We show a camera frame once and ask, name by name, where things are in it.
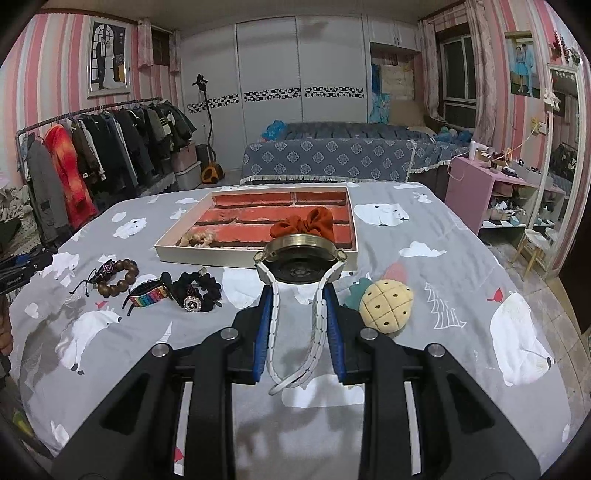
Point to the yellow pineapple plush toy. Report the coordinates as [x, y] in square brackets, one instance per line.
[385, 305]

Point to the pink curtain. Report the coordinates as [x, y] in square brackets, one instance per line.
[486, 89]

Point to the blue patterned bed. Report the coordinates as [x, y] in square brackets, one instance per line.
[342, 151]

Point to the beige jewelry tray brick lining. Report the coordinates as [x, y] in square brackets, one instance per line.
[226, 227]

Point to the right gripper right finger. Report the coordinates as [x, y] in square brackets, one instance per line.
[424, 416]

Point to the storage boxes by rack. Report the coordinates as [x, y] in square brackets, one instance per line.
[186, 167]

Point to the rust orange scrunchie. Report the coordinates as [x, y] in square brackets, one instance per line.
[318, 222]

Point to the couple photo poster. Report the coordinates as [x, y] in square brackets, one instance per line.
[523, 70]

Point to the framed wedding picture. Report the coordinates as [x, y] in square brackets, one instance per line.
[109, 58]

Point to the clothes rack with garments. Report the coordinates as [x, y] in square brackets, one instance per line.
[79, 164]

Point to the black scrunchie with flower charm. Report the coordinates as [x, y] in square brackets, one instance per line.
[196, 292]

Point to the white small stool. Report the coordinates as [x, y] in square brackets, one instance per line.
[534, 243]

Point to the window with dark frame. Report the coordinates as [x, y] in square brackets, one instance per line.
[457, 90]

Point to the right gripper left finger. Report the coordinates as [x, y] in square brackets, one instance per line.
[132, 433]

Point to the white strap wristwatch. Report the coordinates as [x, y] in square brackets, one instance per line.
[309, 263]

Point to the white wardrobe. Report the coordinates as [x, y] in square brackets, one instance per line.
[290, 68]

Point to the pink side table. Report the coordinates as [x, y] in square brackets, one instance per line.
[485, 198]

